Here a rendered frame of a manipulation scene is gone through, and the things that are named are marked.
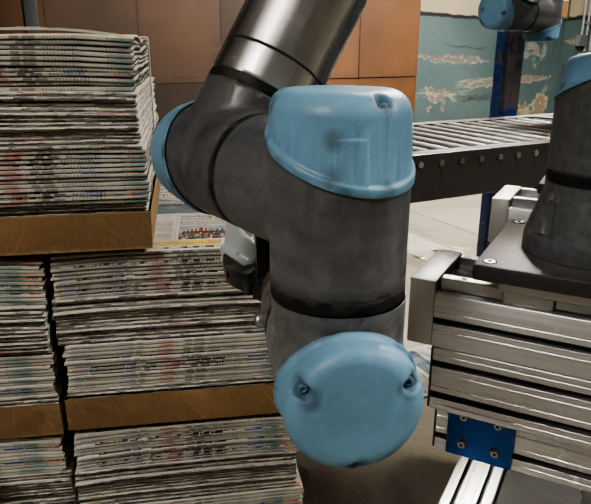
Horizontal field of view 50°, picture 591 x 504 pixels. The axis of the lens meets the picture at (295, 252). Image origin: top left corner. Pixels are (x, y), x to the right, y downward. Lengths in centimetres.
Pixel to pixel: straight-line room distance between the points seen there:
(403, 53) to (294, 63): 503
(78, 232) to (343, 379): 46
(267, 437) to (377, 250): 57
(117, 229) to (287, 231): 42
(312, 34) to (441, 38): 538
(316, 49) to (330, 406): 23
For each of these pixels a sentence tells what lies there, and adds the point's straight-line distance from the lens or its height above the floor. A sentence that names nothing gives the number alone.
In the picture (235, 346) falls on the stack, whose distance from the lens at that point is 78.
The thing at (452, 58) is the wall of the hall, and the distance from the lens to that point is 589.
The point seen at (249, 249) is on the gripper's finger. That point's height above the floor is 88.
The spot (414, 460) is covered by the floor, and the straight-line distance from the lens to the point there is 179.
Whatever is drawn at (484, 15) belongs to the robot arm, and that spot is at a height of 111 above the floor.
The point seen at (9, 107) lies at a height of 99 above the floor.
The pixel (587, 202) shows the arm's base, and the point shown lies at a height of 89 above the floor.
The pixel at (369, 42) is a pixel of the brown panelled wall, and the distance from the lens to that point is 525.
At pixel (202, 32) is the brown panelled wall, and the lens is 463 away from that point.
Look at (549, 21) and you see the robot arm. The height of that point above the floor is 110.
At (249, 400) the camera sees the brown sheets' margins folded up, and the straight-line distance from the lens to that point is 81.
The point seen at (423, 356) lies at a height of 1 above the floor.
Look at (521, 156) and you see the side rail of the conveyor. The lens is 181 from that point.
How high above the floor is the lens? 105
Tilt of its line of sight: 18 degrees down
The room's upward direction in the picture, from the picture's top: straight up
